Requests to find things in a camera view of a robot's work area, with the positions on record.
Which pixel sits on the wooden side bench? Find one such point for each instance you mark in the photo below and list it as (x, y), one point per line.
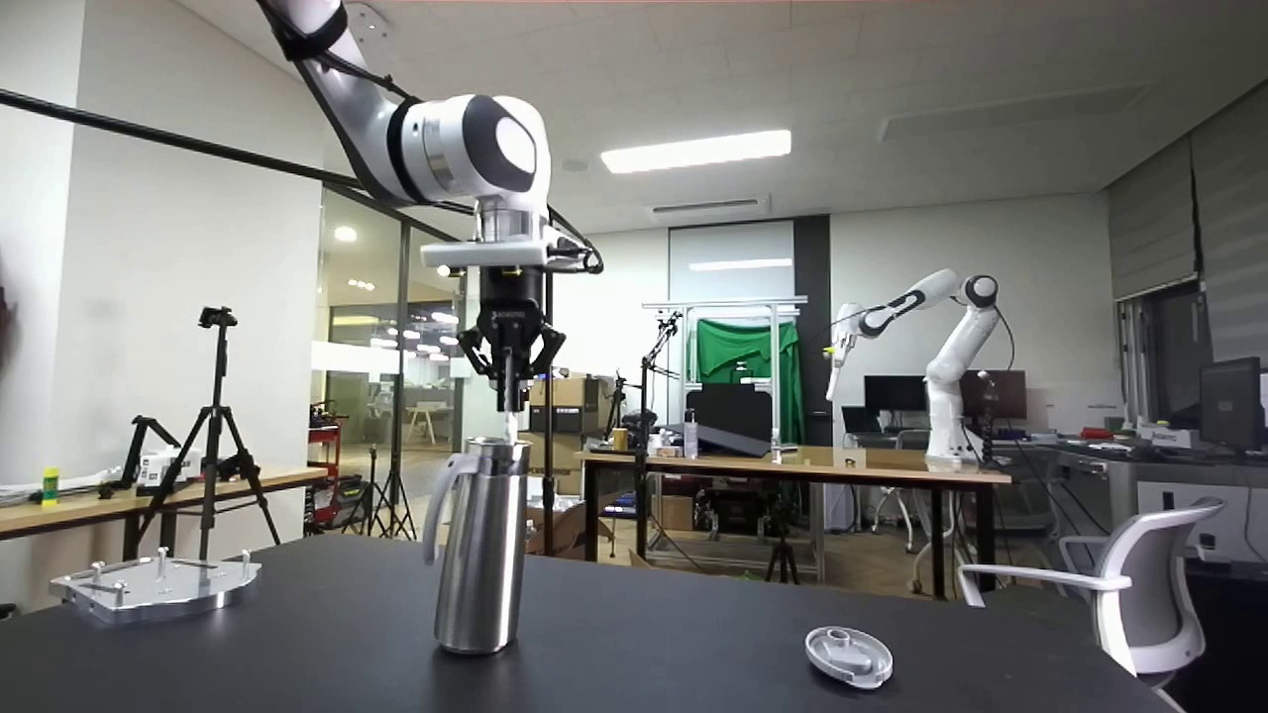
(134, 501)

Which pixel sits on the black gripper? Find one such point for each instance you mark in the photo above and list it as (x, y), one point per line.
(513, 337)

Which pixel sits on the black computer monitor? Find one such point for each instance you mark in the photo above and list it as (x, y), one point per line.
(1231, 404)

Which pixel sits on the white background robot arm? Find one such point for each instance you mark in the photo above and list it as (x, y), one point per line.
(948, 443)

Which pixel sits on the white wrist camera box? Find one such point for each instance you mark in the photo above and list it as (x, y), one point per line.
(559, 257)

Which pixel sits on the white office chair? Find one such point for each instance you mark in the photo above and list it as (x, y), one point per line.
(1135, 584)

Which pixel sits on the wooden background table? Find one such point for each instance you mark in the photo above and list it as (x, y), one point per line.
(807, 465)

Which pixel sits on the black diagonal boom pole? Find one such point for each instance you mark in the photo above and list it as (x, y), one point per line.
(329, 179)

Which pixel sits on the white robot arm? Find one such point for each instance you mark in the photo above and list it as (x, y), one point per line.
(423, 151)

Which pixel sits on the green screen backdrop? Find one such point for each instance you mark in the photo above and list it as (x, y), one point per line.
(727, 353)

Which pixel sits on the stainless steel thermos flask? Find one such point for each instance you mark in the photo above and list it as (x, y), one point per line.
(472, 534)

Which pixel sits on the black camera tripod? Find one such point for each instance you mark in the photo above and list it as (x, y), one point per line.
(211, 452)

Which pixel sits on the clear acrylic plate with bolts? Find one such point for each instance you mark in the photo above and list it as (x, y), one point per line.
(156, 587)

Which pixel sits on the small black tripod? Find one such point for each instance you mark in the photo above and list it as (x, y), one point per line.
(147, 459)

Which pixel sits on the black light stand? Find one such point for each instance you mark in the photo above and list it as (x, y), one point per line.
(666, 329)

